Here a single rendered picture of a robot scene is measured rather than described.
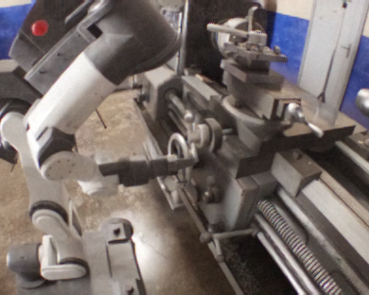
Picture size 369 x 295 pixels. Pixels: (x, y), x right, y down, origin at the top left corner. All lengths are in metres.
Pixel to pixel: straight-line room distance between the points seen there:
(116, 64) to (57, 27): 0.21
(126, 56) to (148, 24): 0.06
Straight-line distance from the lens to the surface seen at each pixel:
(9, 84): 0.65
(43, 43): 0.56
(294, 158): 0.79
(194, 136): 0.77
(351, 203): 0.80
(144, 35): 0.39
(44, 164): 0.46
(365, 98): 0.83
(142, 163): 0.70
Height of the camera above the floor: 1.27
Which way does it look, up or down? 33 degrees down
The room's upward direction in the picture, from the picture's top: 6 degrees clockwise
